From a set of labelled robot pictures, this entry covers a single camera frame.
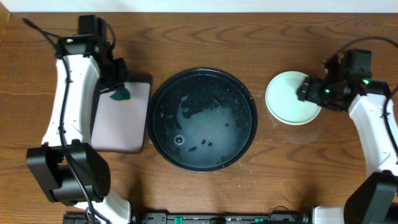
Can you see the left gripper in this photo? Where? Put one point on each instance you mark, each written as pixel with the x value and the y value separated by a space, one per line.
pixel 121 66

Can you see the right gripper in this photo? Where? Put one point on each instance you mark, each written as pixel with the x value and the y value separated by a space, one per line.
pixel 310 89

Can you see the green yellow sponge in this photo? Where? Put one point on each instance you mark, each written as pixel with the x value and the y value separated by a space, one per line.
pixel 121 94

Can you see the mint plate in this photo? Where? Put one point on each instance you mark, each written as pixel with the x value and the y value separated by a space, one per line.
pixel 283 103

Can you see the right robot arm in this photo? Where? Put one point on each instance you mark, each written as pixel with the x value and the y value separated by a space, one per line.
pixel 368 104

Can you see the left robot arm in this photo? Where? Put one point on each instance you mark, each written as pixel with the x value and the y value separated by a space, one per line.
pixel 66 166

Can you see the black rectangular tray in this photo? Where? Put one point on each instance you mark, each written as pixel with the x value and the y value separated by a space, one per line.
pixel 119 126

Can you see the black round tray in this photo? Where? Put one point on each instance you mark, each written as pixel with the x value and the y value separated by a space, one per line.
pixel 202 119

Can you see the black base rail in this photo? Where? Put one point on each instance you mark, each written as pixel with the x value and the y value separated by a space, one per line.
pixel 278 214

